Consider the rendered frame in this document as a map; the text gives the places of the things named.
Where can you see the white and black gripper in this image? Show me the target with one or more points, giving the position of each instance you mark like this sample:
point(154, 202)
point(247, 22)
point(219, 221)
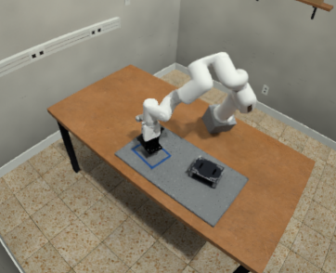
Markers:
point(149, 132)

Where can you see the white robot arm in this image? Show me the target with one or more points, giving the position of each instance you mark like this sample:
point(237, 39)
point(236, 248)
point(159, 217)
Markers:
point(200, 83)

